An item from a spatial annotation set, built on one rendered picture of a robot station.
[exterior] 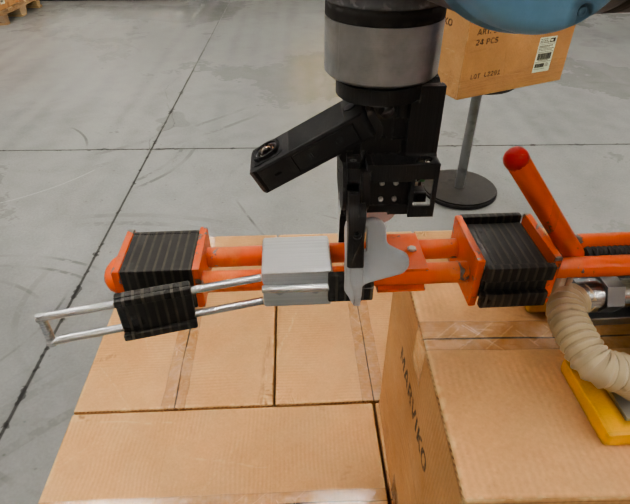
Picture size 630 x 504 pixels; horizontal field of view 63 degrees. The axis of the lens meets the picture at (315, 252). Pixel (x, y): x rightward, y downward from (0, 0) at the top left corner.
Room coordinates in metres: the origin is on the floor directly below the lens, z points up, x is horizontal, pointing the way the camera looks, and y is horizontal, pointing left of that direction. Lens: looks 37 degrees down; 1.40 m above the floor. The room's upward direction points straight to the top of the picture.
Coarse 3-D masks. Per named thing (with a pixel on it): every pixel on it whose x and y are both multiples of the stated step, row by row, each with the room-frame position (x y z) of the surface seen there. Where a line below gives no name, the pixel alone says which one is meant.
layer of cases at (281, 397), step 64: (256, 320) 0.87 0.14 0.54; (320, 320) 0.87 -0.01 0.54; (384, 320) 0.87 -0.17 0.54; (128, 384) 0.68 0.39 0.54; (192, 384) 0.68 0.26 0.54; (256, 384) 0.68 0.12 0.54; (320, 384) 0.68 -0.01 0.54; (64, 448) 0.54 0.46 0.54; (128, 448) 0.54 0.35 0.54; (192, 448) 0.54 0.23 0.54; (256, 448) 0.54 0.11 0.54; (320, 448) 0.54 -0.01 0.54; (384, 448) 0.54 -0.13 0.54
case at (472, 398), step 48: (432, 288) 0.53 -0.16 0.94; (432, 336) 0.44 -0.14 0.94; (480, 336) 0.44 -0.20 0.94; (528, 336) 0.44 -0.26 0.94; (624, 336) 0.44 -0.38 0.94; (384, 384) 0.61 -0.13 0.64; (432, 384) 0.37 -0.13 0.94; (480, 384) 0.36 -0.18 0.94; (528, 384) 0.36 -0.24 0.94; (384, 432) 0.56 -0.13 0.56; (432, 432) 0.34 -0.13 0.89; (480, 432) 0.30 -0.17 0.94; (528, 432) 0.30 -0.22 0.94; (576, 432) 0.30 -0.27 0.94; (432, 480) 0.31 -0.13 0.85; (480, 480) 0.25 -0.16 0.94; (528, 480) 0.25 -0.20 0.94; (576, 480) 0.25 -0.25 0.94; (624, 480) 0.25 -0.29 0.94
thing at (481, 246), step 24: (456, 216) 0.46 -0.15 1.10; (480, 216) 0.47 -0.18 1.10; (504, 216) 0.47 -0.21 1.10; (528, 216) 0.46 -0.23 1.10; (480, 240) 0.43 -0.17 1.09; (504, 240) 0.43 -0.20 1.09; (528, 240) 0.43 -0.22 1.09; (480, 264) 0.38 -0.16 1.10; (504, 264) 0.38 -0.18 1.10; (528, 264) 0.38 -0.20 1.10; (552, 264) 0.38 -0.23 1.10; (480, 288) 0.38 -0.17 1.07; (504, 288) 0.38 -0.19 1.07; (528, 288) 0.39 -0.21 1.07
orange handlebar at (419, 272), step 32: (224, 256) 0.42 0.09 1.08; (256, 256) 0.42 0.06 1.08; (416, 256) 0.41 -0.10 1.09; (448, 256) 0.43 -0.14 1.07; (576, 256) 0.42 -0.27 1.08; (608, 256) 0.41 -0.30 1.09; (224, 288) 0.38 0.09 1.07; (256, 288) 0.38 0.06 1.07; (384, 288) 0.39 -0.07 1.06; (416, 288) 0.39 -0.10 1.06
